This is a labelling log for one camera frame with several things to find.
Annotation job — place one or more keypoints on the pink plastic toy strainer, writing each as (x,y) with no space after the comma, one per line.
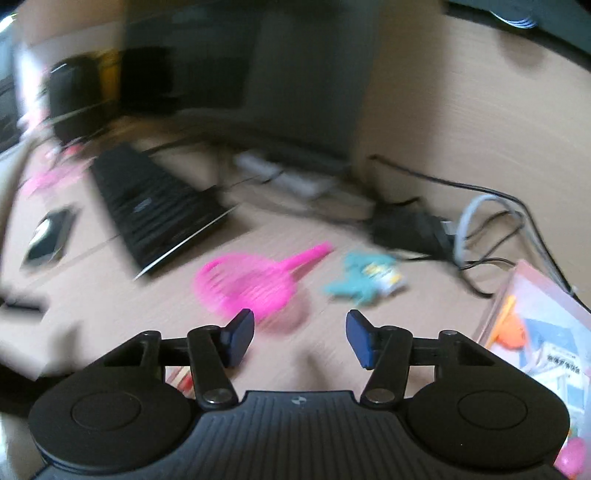
(244,286)

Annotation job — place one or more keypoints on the blue white cotton pad packet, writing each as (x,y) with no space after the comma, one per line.
(558,355)

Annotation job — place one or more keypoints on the dark flat glossy device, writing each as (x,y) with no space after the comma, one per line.
(46,237)

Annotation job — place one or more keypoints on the pink cardboard box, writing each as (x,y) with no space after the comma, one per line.
(503,295)

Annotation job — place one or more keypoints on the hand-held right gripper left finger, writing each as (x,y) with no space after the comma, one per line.
(240,334)

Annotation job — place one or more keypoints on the pink round toy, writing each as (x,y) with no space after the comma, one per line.
(575,457)

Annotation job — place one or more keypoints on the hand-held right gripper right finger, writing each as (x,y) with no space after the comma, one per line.
(359,337)

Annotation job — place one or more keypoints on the black keyboard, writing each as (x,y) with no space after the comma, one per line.
(152,203)

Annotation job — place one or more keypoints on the dark blurred object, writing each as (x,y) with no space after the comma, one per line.
(76,101)

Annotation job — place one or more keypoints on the black computer monitor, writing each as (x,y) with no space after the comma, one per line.
(304,74)

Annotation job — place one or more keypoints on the orange toy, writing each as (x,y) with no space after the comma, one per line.
(508,332)

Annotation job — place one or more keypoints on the yellow blurred object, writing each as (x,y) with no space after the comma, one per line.
(110,74)

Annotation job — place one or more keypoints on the teal duck toy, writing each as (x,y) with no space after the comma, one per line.
(358,279)

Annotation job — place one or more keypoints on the black power adapter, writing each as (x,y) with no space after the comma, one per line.
(406,226)

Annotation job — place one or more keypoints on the grey power strip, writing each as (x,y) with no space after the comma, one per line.
(286,177)

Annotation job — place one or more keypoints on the pink blurred toy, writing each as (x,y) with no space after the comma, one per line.
(51,177)

